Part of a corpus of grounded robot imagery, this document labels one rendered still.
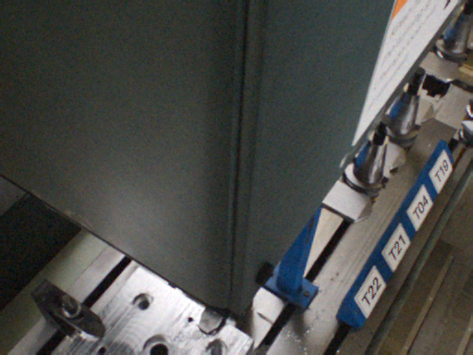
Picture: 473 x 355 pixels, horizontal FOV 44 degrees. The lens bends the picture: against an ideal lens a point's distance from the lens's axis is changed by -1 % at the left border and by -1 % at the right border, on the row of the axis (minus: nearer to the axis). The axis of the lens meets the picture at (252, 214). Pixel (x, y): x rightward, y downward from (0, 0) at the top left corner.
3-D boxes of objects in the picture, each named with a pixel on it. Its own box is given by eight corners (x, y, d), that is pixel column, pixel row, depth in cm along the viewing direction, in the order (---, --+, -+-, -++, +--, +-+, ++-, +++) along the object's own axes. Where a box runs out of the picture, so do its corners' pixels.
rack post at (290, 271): (319, 288, 106) (350, 193, 82) (304, 311, 104) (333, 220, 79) (272, 262, 109) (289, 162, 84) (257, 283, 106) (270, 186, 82)
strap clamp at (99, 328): (117, 347, 98) (103, 310, 86) (104, 362, 96) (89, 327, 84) (59, 307, 102) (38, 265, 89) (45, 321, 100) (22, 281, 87)
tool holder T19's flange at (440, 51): (442, 38, 102) (446, 27, 100) (472, 55, 100) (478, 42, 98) (424, 55, 99) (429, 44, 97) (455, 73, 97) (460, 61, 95)
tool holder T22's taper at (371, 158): (362, 153, 82) (373, 120, 77) (389, 169, 81) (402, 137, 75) (345, 171, 80) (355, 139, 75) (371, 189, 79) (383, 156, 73)
